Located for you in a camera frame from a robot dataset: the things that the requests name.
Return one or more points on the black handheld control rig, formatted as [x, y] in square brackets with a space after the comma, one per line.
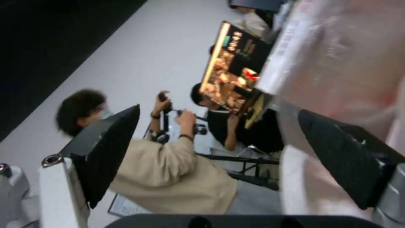
[164, 123]

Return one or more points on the person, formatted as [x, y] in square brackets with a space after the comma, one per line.
[254, 22]
[253, 135]
[164, 173]

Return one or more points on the translucent pink plastic takeout bag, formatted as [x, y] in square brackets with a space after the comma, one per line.
[348, 59]

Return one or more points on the black metal stand frame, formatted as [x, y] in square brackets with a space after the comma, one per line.
[240, 159]

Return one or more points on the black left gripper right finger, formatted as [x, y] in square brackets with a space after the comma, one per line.
[341, 161]

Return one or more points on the dark printed food box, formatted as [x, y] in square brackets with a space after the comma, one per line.
[227, 78]

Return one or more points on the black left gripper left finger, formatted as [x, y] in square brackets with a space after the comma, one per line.
[107, 152]

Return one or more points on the white paper sheet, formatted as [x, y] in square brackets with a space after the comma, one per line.
[124, 205]

